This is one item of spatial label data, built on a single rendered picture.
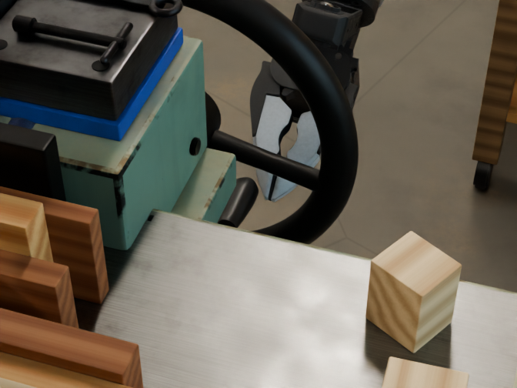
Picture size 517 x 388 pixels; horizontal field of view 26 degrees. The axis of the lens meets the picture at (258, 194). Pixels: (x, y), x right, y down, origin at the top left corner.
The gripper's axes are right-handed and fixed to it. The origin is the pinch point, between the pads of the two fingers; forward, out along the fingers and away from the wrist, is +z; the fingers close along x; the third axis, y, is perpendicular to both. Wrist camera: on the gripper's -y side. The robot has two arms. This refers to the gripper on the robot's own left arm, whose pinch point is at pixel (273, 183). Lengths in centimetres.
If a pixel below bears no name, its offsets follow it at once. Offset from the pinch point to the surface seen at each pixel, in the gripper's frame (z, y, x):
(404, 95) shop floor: -59, 114, 3
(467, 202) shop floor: -37, 100, -15
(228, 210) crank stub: 3.8, -1.6, 2.6
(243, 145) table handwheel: 1.2, -11.3, 1.0
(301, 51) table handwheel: -3.4, -20.9, -2.9
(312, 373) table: 19.4, -32.8, -11.5
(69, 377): 23.9, -39.0, -1.2
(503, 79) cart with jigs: -52, 79, -15
